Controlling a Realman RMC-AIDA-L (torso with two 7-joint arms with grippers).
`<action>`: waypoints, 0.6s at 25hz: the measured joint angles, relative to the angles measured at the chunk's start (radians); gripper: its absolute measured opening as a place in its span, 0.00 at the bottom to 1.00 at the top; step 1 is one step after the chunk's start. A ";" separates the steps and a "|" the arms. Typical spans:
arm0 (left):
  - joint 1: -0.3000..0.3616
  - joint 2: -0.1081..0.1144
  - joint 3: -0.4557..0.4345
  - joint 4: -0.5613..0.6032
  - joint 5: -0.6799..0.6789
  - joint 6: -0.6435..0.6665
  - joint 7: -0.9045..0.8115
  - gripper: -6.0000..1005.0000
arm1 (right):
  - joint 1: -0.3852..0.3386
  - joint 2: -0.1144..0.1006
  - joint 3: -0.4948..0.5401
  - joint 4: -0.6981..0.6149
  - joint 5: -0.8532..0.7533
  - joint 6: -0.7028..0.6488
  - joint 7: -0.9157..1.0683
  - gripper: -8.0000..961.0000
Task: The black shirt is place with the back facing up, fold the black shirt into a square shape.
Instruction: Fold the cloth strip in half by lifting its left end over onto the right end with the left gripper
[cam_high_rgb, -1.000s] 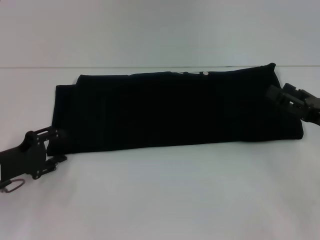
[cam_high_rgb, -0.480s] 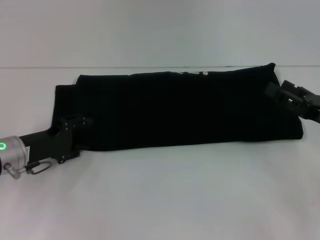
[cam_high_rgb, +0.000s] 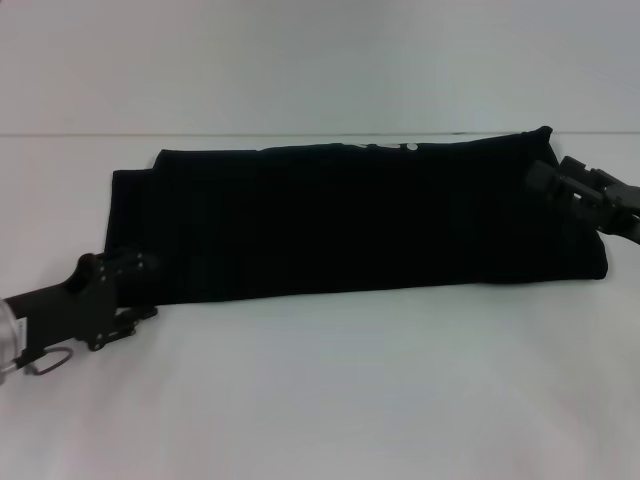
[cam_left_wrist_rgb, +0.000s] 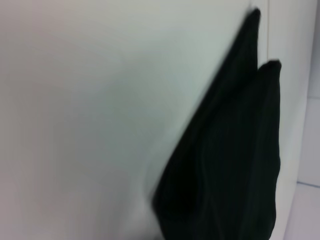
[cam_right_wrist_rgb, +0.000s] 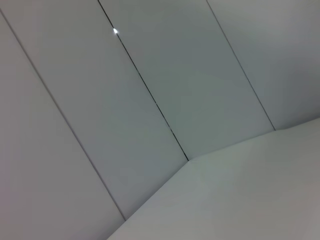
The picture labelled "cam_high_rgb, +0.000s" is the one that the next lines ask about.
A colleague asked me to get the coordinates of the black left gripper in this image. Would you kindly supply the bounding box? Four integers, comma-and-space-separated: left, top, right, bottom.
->
3, 248, 163, 369

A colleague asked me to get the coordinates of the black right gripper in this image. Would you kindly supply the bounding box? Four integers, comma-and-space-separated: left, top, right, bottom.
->
527, 155, 640, 247

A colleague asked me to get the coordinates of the black t-shirt with white print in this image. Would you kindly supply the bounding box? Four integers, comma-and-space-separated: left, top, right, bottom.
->
102, 127, 611, 307

